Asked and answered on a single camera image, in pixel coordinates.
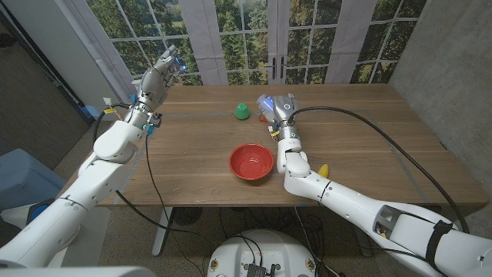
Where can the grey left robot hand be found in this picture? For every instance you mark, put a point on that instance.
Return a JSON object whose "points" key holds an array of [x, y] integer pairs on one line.
{"points": [[153, 88]]}

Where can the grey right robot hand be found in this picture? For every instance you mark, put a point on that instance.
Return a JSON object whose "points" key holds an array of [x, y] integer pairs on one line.
{"points": [[284, 109]]}

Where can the large clear plastic syringe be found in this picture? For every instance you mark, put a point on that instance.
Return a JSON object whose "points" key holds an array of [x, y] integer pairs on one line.
{"points": [[265, 103]]}

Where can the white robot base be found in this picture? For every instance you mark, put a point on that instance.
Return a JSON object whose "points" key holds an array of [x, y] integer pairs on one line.
{"points": [[261, 246]]}

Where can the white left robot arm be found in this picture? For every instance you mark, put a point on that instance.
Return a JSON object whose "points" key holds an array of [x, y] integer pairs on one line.
{"points": [[84, 192]]}

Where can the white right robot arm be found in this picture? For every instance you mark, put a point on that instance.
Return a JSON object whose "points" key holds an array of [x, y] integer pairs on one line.
{"points": [[365, 211]]}

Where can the small red toy strawberry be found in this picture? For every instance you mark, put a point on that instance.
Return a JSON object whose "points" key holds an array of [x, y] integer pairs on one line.
{"points": [[262, 118]]}

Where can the green egg-shaped toy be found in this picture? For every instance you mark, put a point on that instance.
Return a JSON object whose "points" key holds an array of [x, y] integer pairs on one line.
{"points": [[241, 112]]}

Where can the red bowl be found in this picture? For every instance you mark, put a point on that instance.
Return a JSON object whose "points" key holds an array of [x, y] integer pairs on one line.
{"points": [[251, 163]]}

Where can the yellow toy banana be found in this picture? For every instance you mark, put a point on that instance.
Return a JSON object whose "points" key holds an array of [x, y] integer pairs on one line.
{"points": [[324, 171]]}

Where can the printed window backdrop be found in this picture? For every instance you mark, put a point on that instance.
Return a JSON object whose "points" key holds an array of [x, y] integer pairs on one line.
{"points": [[269, 38]]}

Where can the round black fan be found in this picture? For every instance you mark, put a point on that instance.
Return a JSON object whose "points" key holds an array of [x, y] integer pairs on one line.
{"points": [[187, 215]]}

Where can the white table leg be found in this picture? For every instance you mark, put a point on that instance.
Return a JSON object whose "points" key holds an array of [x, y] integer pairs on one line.
{"points": [[161, 234]]}

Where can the light blue bin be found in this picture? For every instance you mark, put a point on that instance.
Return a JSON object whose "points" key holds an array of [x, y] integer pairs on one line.
{"points": [[23, 181]]}

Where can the white device with blue pads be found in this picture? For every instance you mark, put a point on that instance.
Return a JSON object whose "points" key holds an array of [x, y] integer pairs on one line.
{"points": [[36, 211]]}

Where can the white robot torso edge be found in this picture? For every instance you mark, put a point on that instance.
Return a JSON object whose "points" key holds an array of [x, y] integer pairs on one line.
{"points": [[77, 272]]}

